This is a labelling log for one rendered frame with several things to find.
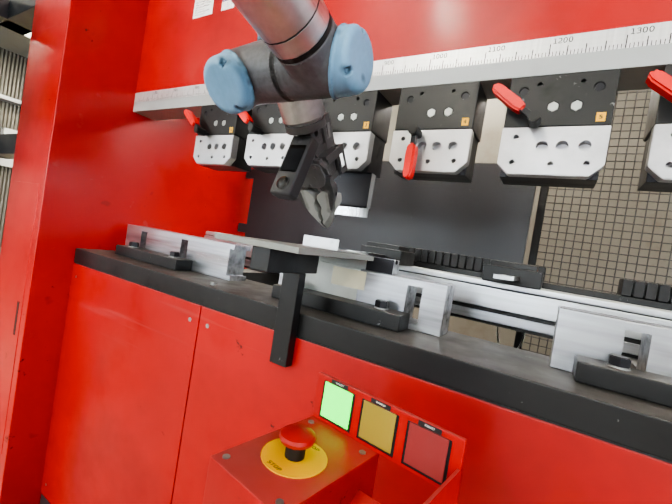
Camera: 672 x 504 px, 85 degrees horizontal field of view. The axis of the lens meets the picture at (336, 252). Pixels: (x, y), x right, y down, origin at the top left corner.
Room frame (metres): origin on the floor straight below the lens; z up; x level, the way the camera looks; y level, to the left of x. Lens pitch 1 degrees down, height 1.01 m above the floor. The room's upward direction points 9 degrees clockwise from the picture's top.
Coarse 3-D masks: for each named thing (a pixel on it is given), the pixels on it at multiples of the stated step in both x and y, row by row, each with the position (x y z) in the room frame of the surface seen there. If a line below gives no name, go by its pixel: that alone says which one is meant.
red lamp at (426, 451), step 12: (408, 432) 0.40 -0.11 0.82; (420, 432) 0.39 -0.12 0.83; (432, 432) 0.38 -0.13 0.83; (408, 444) 0.39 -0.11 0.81; (420, 444) 0.39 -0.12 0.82; (432, 444) 0.38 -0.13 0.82; (444, 444) 0.37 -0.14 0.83; (408, 456) 0.39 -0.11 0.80; (420, 456) 0.38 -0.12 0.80; (432, 456) 0.38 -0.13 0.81; (444, 456) 0.37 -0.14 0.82; (420, 468) 0.38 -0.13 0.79; (432, 468) 0.37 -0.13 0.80; (444, 468) 0.37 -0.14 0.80
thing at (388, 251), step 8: (368, 248) 0.99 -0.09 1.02; (376, 248) 0.97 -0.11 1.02; (384, 248) 0.96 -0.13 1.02; (392, 248) 0.96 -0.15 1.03; (400, 248) 0.96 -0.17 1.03; (408, 248) 1.01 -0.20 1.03; (376, 256) 0.91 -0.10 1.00; (384, 256) 0.95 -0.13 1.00; (392, 256) 0.95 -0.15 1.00; (400, 256) 0.94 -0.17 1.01; (408, 256) 0.99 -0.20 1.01; (400, 264) 0.94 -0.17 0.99; (408, 264) 0.99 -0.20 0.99
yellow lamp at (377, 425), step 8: (368, 408) 0.43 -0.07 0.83; (376, 408) 0.42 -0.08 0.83; (368, 416) 0.43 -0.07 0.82; (376, 416) 0.42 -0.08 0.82; (384, 416) 0.42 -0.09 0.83; (392, 416) 0.41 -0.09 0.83; (360, 424) 0.43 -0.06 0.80; (368, 424) 0.43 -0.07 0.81; (376, 424) 0.42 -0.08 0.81; (384, 424) 0.41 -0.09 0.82; (392, 424) 0.41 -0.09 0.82; (360, 432) 0.43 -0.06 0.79; (368, 432) 0.43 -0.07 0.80; (376, 432) 0.42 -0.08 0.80; (384, 432) 0.41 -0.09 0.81; (392, 432) 0.41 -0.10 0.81; (368, 440) 0.43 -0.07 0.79; (376, 440) 0.42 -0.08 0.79; (384, 440) 0.41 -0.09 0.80; (392, 440) 0.41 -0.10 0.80; (384, 448) 0.41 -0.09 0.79
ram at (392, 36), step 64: (192, 0) 1.10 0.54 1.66; (384, 0) 0.77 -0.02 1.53; (448, 0) 0.70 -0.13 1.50; (512, 0) 0.64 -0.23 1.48; (576, 0) 0.59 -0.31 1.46; (640, 0) 0.55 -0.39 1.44; (192, 64) 1.07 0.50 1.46; (512, 64) 0.63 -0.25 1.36; (576, 64) 0.58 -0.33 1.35; (640, 64) 0.54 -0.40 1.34
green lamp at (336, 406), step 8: (328, 384) 0.47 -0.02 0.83; (328, 392) 0.47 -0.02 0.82; (336, 392) 0.46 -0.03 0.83; (344, 392) 0.45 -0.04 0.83; (328, 400) 0.47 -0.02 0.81; (336, 400) 0.46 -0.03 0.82; (344, 400) 0.45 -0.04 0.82; (328, 408) 0.47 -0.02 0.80; (336, 408) 0.46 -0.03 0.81; (344, 408) 0.45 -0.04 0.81; (328, 416) 0.47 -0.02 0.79; (336, 416) 0.46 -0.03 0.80; (344, 416) 0.45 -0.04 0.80; (344, 424) 0.45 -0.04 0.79
